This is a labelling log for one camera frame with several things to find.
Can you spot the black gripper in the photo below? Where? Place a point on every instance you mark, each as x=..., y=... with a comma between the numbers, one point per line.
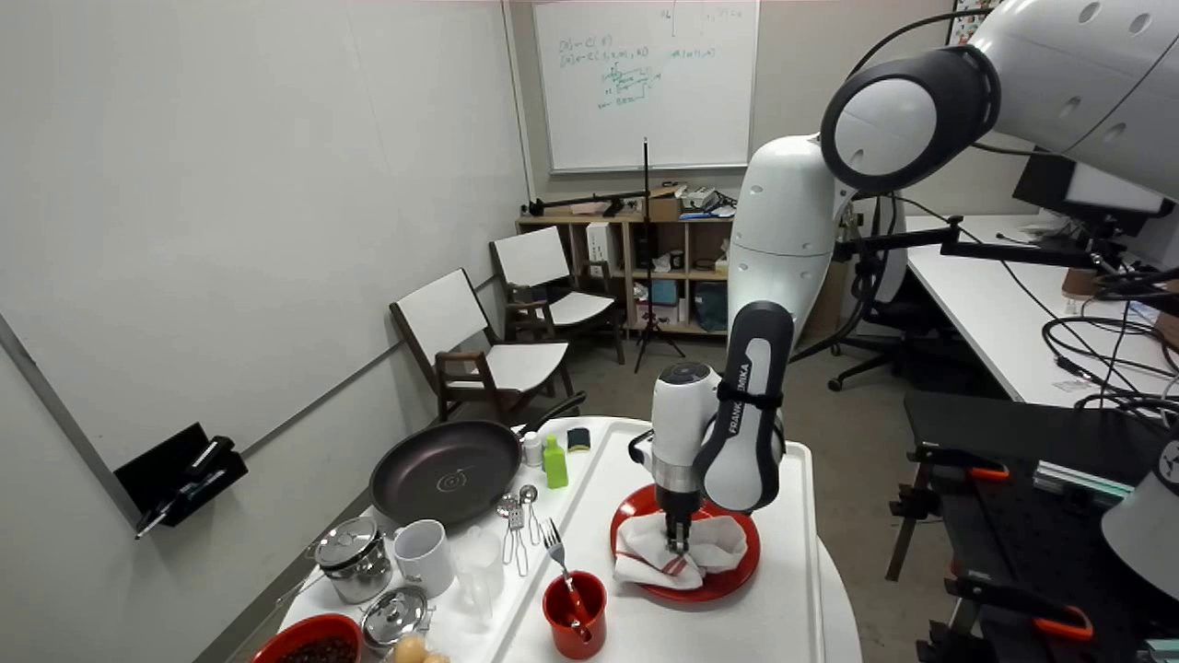
x=680, y=505

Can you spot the white towel with red stripes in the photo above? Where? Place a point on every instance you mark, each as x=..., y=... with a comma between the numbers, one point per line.
x=647, y=547

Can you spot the red enamel cup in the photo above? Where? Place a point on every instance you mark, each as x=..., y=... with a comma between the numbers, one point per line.
x=571, y=638

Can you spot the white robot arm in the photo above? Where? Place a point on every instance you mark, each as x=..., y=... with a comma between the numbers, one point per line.
x=785, y=208

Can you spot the red round plate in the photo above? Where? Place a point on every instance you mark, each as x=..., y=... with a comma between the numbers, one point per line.
x=724, y=575

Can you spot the small metal spoon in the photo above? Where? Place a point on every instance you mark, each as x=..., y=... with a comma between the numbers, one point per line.
x=555, y=541

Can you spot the white plastic tray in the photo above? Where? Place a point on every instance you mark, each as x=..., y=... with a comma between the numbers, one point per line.
x=785, y=613

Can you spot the dark green yellow sponge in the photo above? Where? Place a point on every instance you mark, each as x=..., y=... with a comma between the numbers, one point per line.
x=576, y=440

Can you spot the bottle with green cap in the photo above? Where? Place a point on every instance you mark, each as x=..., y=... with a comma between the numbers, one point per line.
x=555, y=466

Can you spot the metal measuring spoon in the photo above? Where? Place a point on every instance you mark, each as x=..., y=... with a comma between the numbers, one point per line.
x=526, y=496

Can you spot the black frying pan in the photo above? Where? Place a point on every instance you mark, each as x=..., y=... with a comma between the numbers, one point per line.
x=444, y=474

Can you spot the white mug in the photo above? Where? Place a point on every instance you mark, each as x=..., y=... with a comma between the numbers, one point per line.
x=426, y=557

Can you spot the tan bread roll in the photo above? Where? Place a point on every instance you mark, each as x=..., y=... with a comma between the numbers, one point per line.
x=419, y=650

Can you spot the small metal lidded container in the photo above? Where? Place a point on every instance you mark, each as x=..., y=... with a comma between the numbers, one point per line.
x=394, y=613

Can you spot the white folding chair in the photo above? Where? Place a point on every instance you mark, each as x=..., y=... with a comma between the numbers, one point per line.
x=530, y=261
x=444, y=316

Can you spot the black tripod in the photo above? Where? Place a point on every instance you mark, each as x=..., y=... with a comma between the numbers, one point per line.
x=647, y=223

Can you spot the wooden shelf table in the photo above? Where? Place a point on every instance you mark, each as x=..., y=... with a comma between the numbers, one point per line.
x=576, y=223

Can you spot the cardboard box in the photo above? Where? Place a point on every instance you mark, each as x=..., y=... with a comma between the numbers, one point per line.
x=669, y=205

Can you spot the black work table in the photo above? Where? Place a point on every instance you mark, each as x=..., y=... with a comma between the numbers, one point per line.
x=1044, y=553

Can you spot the red bowl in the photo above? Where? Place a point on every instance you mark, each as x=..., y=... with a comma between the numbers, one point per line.
x=307, y=642

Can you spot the white teal bar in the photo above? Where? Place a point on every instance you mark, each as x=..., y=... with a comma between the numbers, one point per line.
x=1079, y=479

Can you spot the black boom bar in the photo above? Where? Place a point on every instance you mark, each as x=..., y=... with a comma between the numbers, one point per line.
x=1006, y=250

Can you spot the white cone shade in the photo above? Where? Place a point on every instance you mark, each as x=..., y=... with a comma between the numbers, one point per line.
x=1148, y=530

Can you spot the grey wall rail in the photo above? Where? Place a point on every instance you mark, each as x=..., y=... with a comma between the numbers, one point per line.
x=325, y=398

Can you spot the wall whiteboard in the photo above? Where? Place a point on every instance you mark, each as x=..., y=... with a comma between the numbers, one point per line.
x=637, y=97

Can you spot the black wall marker tray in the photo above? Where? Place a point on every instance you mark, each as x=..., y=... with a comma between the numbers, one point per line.
x=158, y=479

